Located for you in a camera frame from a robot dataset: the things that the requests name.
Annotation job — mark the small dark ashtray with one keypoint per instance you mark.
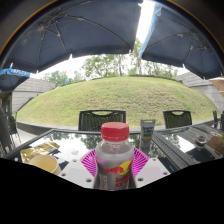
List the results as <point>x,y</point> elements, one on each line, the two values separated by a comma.
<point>201,140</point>

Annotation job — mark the navy umbrella with printed trim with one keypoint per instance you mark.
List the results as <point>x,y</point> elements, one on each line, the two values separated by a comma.
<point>11,78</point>

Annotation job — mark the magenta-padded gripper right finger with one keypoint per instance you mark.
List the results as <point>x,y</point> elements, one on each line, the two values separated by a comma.
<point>151,170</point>

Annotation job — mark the brown paper bag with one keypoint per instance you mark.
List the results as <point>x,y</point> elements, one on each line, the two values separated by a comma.
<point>216,145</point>

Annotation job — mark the yellow foil packet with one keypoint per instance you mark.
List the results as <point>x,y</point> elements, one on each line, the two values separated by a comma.
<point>36,150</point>

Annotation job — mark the navy umbrella with blue edge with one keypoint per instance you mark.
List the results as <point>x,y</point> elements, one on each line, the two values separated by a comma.
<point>186,40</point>

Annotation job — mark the large navy patio umbrella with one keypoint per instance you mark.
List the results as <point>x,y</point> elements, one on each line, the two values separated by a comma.
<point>76,26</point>

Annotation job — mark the narrow black mesh chair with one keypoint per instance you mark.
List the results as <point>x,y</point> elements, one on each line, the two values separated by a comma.
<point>177,119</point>

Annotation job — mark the red-capped clear drink bottle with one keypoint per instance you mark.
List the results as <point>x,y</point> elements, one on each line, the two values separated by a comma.
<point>114,160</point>

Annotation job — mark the wide black mesh chair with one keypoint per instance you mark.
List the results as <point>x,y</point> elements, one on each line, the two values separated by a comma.
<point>101,120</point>

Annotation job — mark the dark wicker chair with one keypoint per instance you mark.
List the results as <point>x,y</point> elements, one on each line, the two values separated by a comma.
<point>6,133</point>

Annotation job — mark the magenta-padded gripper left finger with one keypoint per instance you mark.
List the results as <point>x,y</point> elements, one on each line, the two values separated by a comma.
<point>75,172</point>

